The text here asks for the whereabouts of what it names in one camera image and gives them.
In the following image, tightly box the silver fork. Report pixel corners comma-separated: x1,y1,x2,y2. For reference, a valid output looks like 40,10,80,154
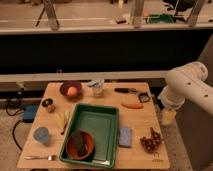
24,155,57,161

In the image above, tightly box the bunch of dark grapes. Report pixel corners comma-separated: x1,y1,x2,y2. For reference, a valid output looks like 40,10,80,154
140,128,162,153

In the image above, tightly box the black handled tool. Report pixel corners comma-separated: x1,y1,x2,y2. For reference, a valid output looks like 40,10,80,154
114,88,139,94

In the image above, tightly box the small dark square object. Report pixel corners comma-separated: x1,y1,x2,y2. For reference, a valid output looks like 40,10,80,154
138,93,150,103

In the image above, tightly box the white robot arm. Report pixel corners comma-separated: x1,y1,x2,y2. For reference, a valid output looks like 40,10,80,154
158,61,213,126

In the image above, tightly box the peach fruit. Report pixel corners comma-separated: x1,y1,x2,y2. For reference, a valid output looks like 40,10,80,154
67,87,78,97

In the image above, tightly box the green object in background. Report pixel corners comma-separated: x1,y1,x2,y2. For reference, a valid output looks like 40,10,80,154
148,14,174,24

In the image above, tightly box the orange carrot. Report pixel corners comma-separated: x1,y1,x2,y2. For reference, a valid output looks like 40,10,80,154
121,103,144,109

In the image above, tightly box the blue box on floor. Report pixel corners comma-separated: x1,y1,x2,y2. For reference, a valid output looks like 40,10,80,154
23,105,38,123

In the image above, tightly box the small dark-topped jar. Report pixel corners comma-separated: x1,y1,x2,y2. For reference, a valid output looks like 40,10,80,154
42,98,55,113

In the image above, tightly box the black cable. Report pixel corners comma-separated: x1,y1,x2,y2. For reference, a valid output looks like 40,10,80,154
5,89,26,152

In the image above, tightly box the purple bowl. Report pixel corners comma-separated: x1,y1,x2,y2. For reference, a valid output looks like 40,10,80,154
60,80,82,99

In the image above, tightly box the green plastic tray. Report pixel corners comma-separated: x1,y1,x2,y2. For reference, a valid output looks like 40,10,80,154
60,104,119,168

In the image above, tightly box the orange bowl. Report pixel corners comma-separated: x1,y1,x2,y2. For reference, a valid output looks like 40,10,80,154
66,130,95,160

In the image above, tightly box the blue sponge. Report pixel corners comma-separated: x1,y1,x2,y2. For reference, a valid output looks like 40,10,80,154
119,127,132,148

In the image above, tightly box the blue cup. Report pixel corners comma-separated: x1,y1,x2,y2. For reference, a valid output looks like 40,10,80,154
33,127,49,145

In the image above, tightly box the banana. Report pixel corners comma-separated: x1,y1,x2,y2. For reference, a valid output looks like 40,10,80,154
54,110,69,135

